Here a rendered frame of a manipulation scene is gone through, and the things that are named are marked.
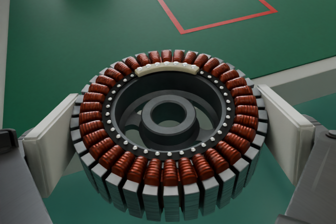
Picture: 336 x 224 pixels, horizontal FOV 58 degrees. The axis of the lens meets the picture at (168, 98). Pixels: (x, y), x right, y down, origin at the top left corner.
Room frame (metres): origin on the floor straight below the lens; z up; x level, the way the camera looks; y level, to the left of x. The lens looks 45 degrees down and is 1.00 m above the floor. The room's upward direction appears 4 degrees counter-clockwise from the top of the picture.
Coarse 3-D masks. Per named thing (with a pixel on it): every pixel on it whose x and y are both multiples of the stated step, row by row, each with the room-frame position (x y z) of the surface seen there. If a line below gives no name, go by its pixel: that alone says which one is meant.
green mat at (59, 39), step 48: (48, 0) 0.50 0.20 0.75; (96, 0) 0.49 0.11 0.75; (144, 0) 0.48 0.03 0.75; (192, 0) 0.47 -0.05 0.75; (240, 0) 0.46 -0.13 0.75; (288, 0) 0.45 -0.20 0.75; (48, 48) 0.36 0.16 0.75; (96, 48) 0.35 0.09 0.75; (144, 48) 0.34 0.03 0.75; (192, 48) 0.33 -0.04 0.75; (240, 48) 0.33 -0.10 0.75; (288, 48) 0.32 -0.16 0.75; (48, 96) 0.26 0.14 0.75
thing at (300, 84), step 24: (0, 0) 0.51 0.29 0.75; (0, 24) 0.43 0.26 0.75; (0, 48) 0.37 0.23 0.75; (0, 72) 0.31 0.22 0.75; (288, 72) 0.28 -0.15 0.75; (312, 72) 0.27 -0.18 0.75; (0, 96) 0.27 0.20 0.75; (288, 96) 0.26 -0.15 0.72; (312, 96) 0.27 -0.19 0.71; (0, 120) 0.23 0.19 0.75; (168, 120) 0.22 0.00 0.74; (72, 168) 0.18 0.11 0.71
